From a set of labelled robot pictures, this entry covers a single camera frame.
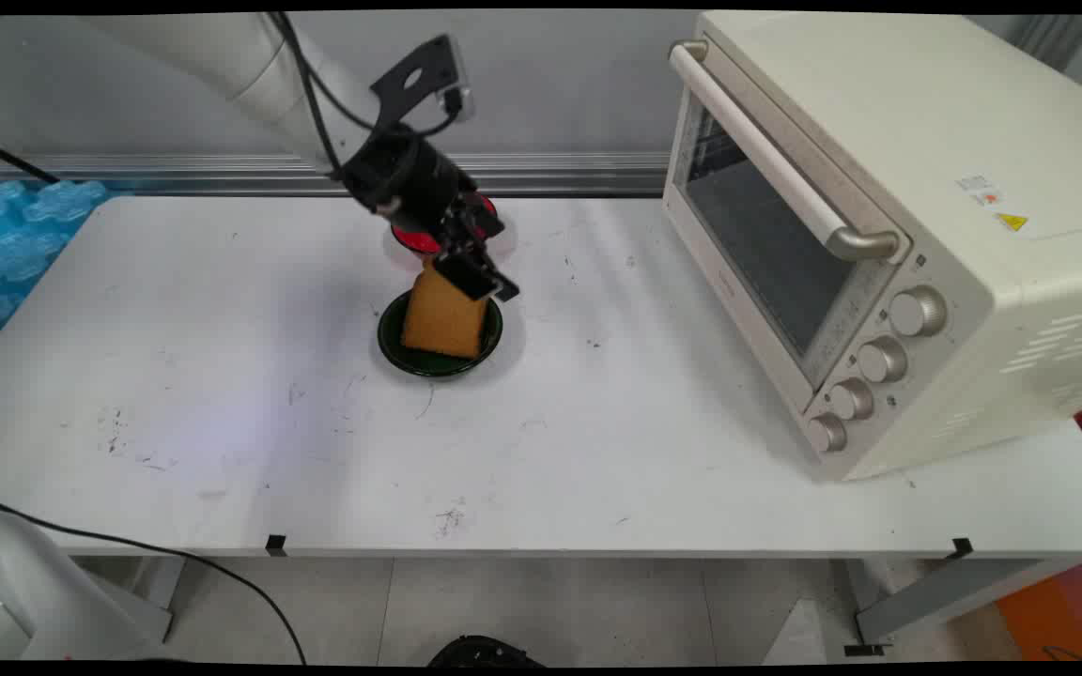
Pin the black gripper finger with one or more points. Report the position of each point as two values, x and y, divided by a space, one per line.
506 284
466 272

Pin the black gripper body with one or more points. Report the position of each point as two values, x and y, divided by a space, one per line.
409 174

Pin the brown toast bread slice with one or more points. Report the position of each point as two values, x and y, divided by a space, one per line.
442 319

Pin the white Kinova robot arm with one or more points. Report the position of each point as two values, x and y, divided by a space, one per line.
250 66

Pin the red bowl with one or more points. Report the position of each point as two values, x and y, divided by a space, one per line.
414 241

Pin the dark green plate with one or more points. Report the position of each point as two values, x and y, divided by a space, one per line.
395 352

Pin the black tape marker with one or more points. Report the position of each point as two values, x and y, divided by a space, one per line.
963 546
275 542

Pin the black round floor object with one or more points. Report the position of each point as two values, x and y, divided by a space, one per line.
485 652

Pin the blue bubble wrap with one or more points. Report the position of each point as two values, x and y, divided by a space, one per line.
6 244

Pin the large silver oven knob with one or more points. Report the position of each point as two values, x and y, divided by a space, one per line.
917 311

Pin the cream toaster oven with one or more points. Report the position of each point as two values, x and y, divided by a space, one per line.
973 235

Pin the yellow warning sticker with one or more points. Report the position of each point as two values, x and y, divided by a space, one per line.
992 199

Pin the grey table leg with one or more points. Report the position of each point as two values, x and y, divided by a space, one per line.
954 591

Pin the orange floor mat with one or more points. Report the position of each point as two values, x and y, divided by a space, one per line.
1058 610

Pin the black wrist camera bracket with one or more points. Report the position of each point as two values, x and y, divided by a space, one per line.
419 75

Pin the aluminium rail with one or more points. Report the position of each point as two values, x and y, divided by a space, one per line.
175 174

